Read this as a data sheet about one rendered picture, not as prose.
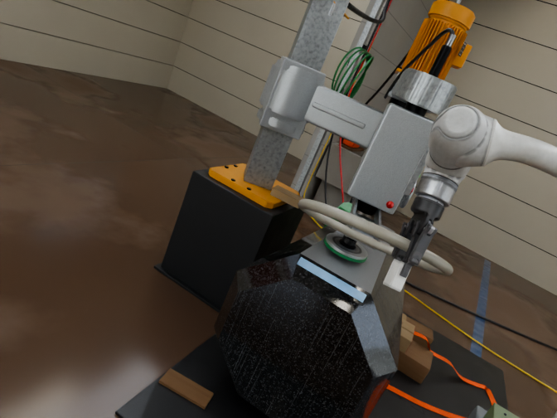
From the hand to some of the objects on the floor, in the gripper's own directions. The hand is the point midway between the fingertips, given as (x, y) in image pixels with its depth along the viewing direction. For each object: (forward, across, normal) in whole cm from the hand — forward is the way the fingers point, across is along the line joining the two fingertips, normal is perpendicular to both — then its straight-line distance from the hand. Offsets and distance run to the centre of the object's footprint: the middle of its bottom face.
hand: (396, 275), depth 103 cm
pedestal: (+49, +205, +19) cm, 212 cm away
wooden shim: (+88, +105, +20) cm, 139 cm away
